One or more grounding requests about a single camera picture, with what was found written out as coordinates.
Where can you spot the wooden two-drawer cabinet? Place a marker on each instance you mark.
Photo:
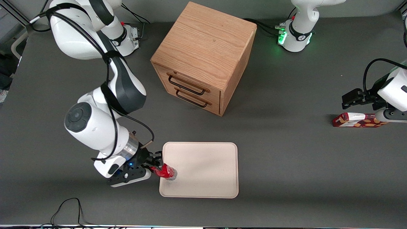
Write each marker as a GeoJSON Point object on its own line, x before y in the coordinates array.
{"type": "Point", "coordinates": [203, 41]}

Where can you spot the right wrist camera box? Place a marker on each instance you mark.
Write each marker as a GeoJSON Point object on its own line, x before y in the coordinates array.
{"type": "Point", "coordinates": [127, 178]}

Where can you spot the silver metal frame bar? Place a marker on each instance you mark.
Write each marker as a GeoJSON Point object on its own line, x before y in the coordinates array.
{"type": "Point", "coordinates": [14, 14]}

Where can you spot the beige curved tube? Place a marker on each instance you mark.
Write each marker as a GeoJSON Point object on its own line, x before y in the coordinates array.
{"type": "Point", "coordinates": [16, 43]}

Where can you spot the beige rectangular tray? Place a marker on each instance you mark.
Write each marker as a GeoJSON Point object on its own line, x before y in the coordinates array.
{"type": "Point", "coordinates": [203, 171]}

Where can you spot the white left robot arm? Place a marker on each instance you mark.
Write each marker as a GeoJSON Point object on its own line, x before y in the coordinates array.
{"type": "Point", "coordinates": [396, 92]}

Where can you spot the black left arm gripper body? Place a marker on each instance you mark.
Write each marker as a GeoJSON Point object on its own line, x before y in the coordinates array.
{"type": "Point", "coordinates": [371, 98]}

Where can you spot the red soda can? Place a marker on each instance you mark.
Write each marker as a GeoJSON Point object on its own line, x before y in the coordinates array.
{"type": "Point", "coordinates": [165, 172]}

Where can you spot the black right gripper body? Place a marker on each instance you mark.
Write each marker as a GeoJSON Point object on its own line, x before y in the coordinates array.
{"type": "Point", "coordinates": [142, 158]}

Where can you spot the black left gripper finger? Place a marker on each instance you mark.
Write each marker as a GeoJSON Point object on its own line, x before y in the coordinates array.
{"type": "Point", "coordinates": [349, 105]}
{"type": "Point", "coordinates": [351, 94]}

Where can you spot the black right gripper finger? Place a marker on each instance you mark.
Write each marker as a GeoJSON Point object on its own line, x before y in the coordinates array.
{"type": "Point", "coordinates": [149, 166]}
{"type": "Point", "coordinates": [155, 155]}

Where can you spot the red white snack box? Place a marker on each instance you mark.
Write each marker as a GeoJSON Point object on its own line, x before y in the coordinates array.
{"type": "Point", "coordinates": [354, 121]}

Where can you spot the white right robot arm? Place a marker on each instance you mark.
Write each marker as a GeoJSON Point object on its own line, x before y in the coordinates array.
{"type": "Point", "coordinates": [92, 127]}

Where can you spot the wooden drawer front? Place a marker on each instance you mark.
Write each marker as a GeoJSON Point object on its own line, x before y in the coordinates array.
{"type": "Point", "coordinates": [214, 94]}
{"type": "Point", "coordinates": [213, 106]}

